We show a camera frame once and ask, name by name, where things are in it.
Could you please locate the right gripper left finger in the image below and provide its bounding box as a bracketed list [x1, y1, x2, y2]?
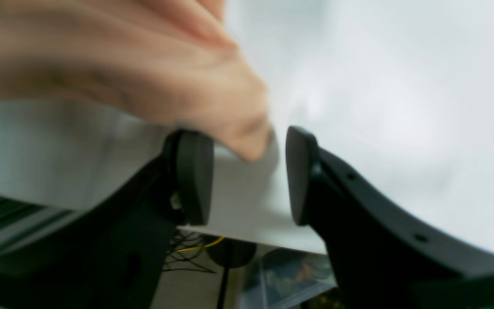
[0, 130, 214, 309]

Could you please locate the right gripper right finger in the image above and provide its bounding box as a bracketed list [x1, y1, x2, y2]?
[286, 126, 494, 309]

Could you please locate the peach t-shirt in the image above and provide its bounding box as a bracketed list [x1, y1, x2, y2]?
[0, 0, 272, 161]

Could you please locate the yellow cable on floor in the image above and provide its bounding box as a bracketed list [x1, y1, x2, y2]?
[170, 235, 226, 254]

